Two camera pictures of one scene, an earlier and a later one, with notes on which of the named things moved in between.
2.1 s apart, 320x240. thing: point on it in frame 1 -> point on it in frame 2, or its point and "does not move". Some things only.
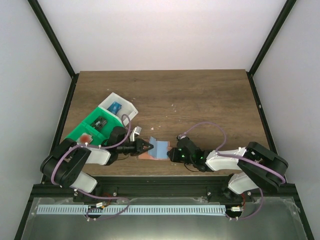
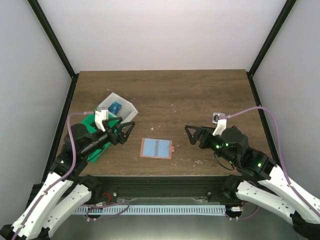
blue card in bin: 115,107 does not move
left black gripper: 139,143 -> 121,138
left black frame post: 44,23 does not move
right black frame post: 268,42 does not move
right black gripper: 173,156 -> 206,131
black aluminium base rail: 159,187 does not move
